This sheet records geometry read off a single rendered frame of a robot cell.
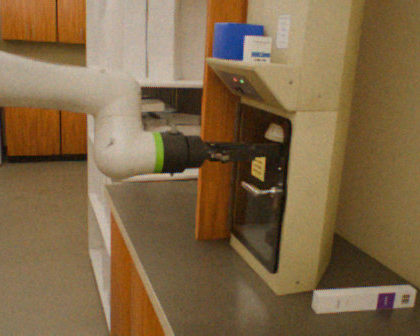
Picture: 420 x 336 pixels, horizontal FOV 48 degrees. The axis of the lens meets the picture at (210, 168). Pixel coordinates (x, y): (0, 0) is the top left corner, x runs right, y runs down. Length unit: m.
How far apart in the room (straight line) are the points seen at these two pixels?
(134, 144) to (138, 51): 1.42
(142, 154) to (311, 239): 0.49
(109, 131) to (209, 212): 0.60
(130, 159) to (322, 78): 0.47
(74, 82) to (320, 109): 0.55
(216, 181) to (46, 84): 0.70
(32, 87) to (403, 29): 1.03
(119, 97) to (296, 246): 0.57
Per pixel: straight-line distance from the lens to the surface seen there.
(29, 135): 6.08
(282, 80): 1.08
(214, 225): 1.52
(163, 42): 2.30
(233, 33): 1.22
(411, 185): 1.46
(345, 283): 1.37
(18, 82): 0.93
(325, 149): 1.17
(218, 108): 1.42
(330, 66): 1.14
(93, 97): 0.99
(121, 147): 0.98
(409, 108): 1.46
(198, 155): 1.04
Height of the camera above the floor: 1.55
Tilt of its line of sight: 15 degrees down
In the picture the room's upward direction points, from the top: 3 degrees clockwise
